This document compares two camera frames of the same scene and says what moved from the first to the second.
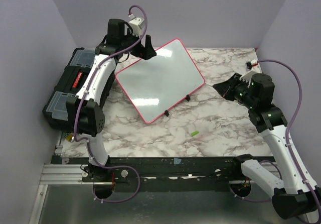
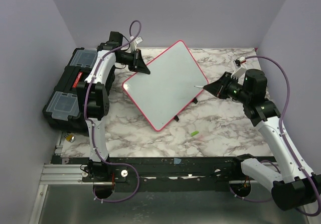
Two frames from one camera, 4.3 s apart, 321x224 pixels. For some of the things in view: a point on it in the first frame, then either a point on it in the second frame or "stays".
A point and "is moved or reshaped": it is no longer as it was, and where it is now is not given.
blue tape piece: [177, 160] stays
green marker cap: [194, 133] stays
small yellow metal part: [69, 137] stays
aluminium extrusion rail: [62, 174] stays
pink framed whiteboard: [151, 86] is moved or reshaped
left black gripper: [148, 52] -> [138, 65]
